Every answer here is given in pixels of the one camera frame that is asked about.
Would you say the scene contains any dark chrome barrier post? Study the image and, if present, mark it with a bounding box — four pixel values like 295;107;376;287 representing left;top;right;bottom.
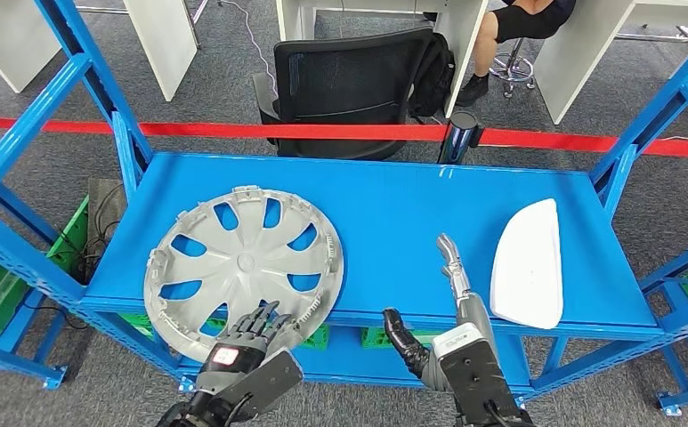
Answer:
437;109;486;166

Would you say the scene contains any person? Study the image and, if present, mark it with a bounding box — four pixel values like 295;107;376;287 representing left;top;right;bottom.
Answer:
455;0;578;109

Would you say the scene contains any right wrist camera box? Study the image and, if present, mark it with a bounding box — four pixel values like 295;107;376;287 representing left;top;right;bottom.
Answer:
430;322;519;416

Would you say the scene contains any black cable bundle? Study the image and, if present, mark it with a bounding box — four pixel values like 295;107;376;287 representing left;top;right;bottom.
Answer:
21;182;127;331

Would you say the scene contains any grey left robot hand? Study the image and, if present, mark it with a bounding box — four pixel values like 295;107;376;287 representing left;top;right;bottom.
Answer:
194;300;306;396

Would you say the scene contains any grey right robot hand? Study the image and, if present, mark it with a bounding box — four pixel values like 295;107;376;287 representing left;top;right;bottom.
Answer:
381;233;498;392

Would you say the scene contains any silver wheel hubcap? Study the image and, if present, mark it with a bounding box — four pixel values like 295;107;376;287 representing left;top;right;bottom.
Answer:
142;186;344;364

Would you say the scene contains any black mesh office chair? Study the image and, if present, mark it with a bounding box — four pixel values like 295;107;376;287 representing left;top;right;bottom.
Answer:
252;26;436;162

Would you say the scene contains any white curved plastic part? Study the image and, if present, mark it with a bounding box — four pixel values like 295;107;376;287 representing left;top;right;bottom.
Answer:
490;198;564;331

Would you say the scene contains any black backpack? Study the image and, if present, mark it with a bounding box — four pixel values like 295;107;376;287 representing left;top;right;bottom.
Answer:
409;32;457;119

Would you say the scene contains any red barrier belt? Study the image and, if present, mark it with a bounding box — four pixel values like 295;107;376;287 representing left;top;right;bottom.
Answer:
0;115;688;160

